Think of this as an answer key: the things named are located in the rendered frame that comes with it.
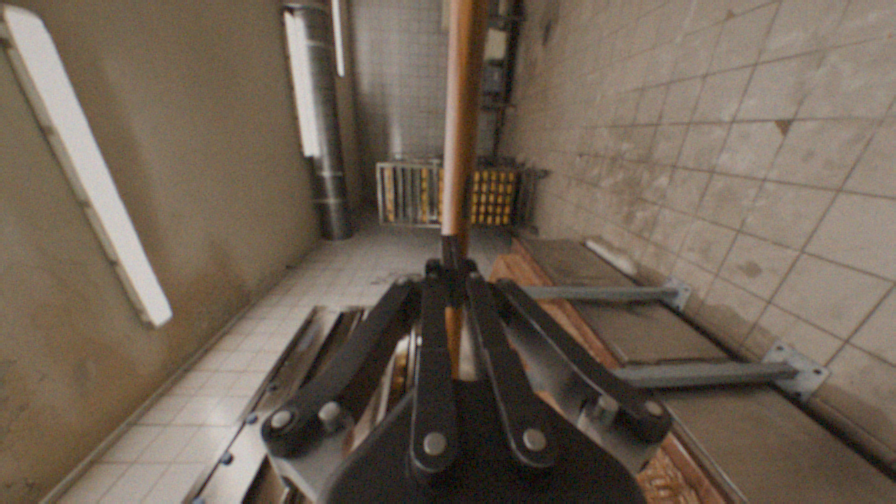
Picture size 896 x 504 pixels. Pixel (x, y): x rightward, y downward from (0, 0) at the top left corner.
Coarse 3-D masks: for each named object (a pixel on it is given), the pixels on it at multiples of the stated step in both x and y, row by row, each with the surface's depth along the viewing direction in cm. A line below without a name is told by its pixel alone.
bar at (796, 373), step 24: (528, 288) 119; (552, 288) 120; (576, 288) 121; (600, 288) 122; (624, 288) 123; (648, 288) 124; (672, 288) 125; (768, 360) 87; (792, 360) 81; (648, 384) 76; (672, 384) 77; (696, 384) 78; (792, 384) 81; (816, 384) 75
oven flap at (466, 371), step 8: (464, 320) 186; (464, 328) 179; (464, 336) 172; (464, 344) 166; (464, 352) 160; (464, 360) 155; (464, 368) 150; (472, 368) 148; (464, 376) 145; (472, 376) 143
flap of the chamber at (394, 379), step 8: (408, 328) 181; (408, 336) 177; (400, 344) 153; (400, 352) 150; (392, 360) 134; (400, 360) 147; (392, 368) 130; (400, 368) 144; (392, 376) 128; (400, 376) 142; (392, 384) 126; (400, 384) 139; (384, 392) 118; (392, 392) 124; (400, 392) 137; (384, 400) 114; (392, 400) 122; (384, 408) 110
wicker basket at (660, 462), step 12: (660, 456) 65; (648, 468) 63; (660, 468) 63; (672, 468) 63; (648, 480) 60; (660, 480) 66; (672, 480) 60; (684, 480) 60; (648, 492) 58; (660, 492) 66; (672, 492) 63; (684, 492) 58
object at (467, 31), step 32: (480, 0) 19; (480, 32) 20; (480, 64) 21; (448, 96) 22; (480, 96) 22; (448, 128) 23; (448, 160) 24; (448, 192) 24; (448, 224) 25; (448, 320) 29
